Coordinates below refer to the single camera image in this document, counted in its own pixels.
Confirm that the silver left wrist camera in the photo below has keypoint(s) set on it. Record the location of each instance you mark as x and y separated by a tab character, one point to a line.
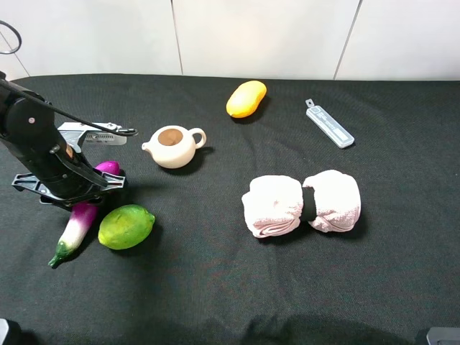
76	134

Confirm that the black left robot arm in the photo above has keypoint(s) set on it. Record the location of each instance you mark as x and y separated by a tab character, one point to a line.
26	118

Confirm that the green lime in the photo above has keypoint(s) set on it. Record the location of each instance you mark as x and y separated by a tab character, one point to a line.
125	227

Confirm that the beige ceramic teapot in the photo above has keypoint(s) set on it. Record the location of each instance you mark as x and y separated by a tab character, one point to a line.
173	147

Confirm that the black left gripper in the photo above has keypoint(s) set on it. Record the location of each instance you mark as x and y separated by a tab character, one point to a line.
61	177

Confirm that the black table cloth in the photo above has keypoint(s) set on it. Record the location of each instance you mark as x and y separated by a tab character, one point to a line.
201	277

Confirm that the pink rolled towel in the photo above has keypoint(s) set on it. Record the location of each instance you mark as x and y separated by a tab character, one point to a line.
273	204

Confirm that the black band on towel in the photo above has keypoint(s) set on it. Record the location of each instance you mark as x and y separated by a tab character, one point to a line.
309	211

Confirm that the yellow mango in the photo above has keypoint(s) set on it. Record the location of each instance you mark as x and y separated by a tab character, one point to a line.
245	100

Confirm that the purple toy eggplant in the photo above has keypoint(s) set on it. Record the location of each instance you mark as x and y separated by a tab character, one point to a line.
80	221

